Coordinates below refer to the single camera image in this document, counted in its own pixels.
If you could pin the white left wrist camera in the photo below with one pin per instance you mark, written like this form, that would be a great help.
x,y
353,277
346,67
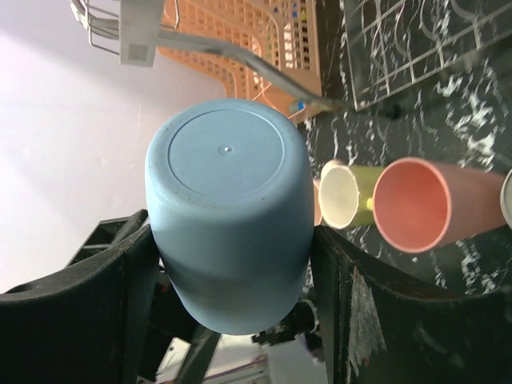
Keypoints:
x,y
130,33

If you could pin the light pink mug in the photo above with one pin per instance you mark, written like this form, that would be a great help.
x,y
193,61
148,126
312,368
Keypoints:
x,y
316,183

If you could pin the light blue plastic cup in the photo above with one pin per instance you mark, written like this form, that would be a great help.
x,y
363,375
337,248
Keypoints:
x,y
230,198

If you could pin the dusty pink tumbler cup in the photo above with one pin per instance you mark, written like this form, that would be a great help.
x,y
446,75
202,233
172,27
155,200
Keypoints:
x,y
419,205

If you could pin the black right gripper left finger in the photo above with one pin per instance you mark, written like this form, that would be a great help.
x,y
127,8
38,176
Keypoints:
x,y
87,322

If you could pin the yellow-green mug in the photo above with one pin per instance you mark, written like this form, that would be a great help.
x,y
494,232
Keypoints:
x,y
345,194

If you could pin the peach plastic desk organizer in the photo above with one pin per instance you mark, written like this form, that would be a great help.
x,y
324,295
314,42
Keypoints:
x,y
283,33

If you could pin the cream steel tumbler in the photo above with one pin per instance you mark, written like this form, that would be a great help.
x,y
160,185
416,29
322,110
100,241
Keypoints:
x,y
506,199

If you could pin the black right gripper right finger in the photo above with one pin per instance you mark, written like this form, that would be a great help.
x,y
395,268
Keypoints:
x,y
381,325

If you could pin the metal dish rack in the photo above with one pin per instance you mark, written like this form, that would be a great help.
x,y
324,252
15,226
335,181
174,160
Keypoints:
x,y
385,48

